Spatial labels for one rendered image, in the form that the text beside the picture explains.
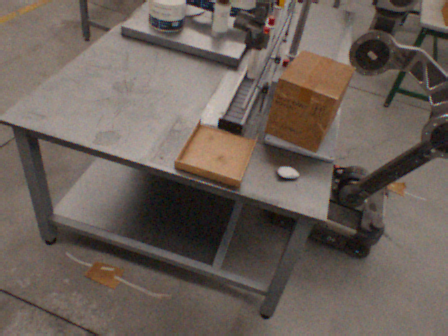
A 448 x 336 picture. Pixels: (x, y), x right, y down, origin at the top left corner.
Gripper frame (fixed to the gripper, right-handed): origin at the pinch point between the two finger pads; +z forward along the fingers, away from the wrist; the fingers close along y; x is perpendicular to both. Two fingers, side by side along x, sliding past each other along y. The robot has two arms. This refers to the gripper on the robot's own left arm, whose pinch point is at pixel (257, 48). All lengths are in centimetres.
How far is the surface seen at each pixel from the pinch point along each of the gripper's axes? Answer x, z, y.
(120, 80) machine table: 31, 4, 58
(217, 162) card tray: 58, -18, -1
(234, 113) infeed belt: 32.9, -3.5, 0.4
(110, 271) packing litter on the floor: 121, 36, 42
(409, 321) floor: 99, 58, -112
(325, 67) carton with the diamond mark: 6.1, -11.9, -31.2
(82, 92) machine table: 44, -7, 67
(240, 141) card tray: 44.9, -7.5, -6.3
